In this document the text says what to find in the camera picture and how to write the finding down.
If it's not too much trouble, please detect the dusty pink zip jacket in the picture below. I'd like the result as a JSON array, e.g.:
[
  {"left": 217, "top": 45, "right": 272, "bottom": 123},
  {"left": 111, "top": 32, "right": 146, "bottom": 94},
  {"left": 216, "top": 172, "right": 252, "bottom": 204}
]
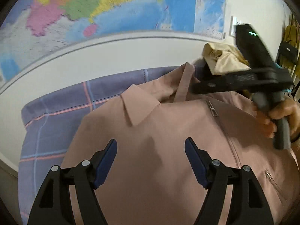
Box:
[{"left": 62, "top": 64, "right": 299, "bottom": 224}]

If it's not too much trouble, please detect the person's right hand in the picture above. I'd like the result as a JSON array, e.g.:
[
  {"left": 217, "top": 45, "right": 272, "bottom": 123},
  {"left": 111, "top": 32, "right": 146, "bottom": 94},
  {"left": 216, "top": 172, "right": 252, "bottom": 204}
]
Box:
[{"left": 253, "top": 98, "right": 299, "bottom": 142}]

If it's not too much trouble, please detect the cream beige garment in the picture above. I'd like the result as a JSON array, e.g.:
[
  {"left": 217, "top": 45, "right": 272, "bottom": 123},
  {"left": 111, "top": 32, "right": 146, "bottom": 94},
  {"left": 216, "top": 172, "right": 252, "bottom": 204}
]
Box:
[{"left": 202, "top": 43, "right": 250, "bottom": 75}]

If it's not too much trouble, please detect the purple plaid bed sheet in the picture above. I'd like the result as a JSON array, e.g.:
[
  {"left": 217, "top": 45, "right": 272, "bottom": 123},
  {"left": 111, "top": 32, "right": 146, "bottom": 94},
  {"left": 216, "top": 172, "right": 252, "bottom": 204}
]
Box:
[{"left": 18, "top": 67, "right": 178, "bottom": 223}]

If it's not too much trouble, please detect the white wall socket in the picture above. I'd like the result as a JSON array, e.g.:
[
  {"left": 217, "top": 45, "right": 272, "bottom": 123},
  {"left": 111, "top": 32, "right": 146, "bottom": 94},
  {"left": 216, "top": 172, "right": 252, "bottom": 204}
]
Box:
[{"left": 229, "top": 16, "right": 240, "bottom": 37}]

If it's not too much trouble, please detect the colourful wall map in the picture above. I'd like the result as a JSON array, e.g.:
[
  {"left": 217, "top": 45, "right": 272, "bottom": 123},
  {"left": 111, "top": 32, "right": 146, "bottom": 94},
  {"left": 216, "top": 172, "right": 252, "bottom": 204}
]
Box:
[{"left": 1, "top": 0, "right": 195, "bottom": 83}]

